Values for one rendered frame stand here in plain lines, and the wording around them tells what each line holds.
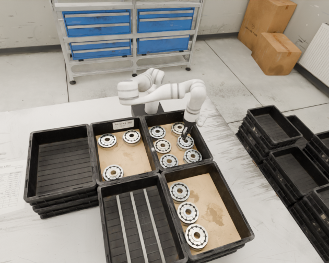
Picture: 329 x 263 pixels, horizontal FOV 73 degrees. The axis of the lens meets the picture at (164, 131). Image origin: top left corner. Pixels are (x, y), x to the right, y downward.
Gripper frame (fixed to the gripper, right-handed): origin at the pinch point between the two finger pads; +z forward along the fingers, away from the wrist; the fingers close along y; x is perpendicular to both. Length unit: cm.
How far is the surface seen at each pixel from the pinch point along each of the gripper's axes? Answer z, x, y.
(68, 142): 12, -59, 31
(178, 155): 12.2, 0.2, 6.2
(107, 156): 12.1, -33.6, 27.7
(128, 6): 5, -131, -139
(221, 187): 7.0, 27.8, 16.5
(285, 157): 58, 74, -73
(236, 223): 9, 40, 29
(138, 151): 12.2, -20.9, 16.1
